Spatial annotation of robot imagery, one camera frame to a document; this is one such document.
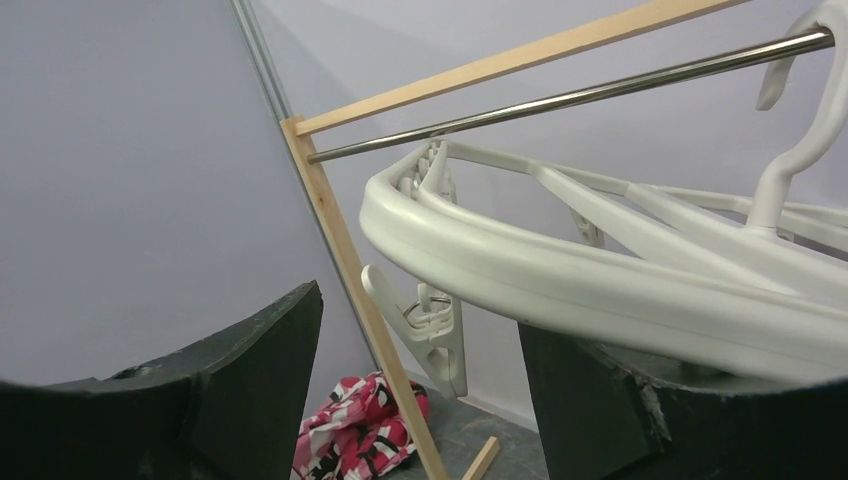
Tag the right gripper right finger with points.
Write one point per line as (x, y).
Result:
(611, 413)

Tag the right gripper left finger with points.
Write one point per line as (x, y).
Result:
(227, 406)

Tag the white clip hanger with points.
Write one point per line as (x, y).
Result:
(706, 278)

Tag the steel hanging rod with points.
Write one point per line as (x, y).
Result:
(811, 40)

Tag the pink camouflage cloth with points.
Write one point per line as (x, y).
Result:
(357, 433)

